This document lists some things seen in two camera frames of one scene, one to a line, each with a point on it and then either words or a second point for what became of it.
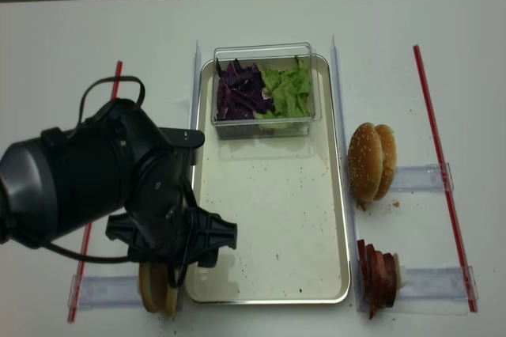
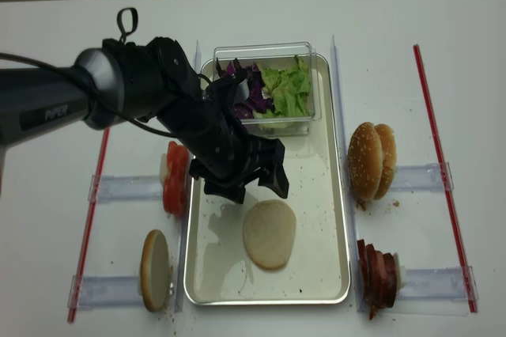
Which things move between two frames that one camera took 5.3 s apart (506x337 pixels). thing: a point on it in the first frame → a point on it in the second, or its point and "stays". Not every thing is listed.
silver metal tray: (285, 195) stays
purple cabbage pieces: (239, 92) stays
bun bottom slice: (170, 293) → (269, 232)
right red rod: (462, 267) stays
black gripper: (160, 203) → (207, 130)
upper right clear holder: (422, 178) stays
